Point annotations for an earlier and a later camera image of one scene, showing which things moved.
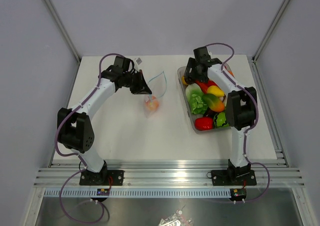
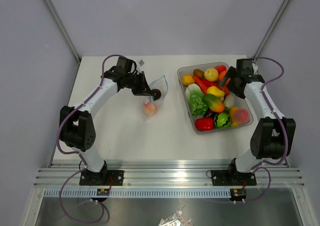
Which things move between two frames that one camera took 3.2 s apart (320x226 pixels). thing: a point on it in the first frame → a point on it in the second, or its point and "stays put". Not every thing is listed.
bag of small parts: x=177 y=219 stays put
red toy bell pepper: x=204 y=123 stays put
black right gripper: x=191 y=64 → x=231 y=73
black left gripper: x=141 y=88 stays put
